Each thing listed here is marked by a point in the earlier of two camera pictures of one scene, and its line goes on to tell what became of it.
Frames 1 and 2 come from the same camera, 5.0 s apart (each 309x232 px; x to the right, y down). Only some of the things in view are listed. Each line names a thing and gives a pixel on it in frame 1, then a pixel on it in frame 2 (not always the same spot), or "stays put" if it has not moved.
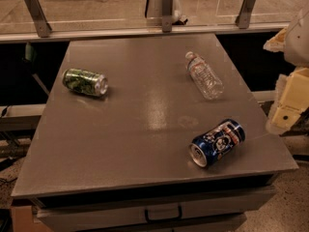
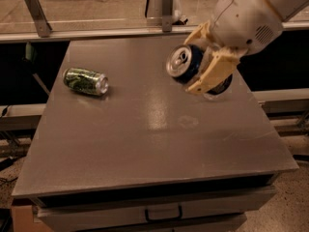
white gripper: (299, 39) -> (243, 20)
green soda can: (85, 81) stays put
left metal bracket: (37, 12) stays put
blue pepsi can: (213, 144) -> (183, 62)
